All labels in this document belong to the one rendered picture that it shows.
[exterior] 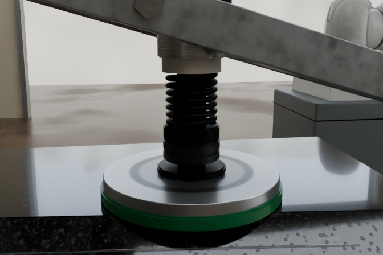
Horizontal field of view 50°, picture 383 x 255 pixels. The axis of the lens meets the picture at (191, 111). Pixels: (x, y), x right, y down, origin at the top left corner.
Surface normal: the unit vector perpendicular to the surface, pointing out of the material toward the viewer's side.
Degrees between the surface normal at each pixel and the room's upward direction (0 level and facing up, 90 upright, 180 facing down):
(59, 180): 0
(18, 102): 90
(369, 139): 90
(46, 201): 0
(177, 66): 90
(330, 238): 45
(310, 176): 0
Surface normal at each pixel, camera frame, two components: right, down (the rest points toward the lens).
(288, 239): 0.04, -0.57
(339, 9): -0.65, -0.19
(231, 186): 0.00, -0.98
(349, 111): 0.15, 0.18
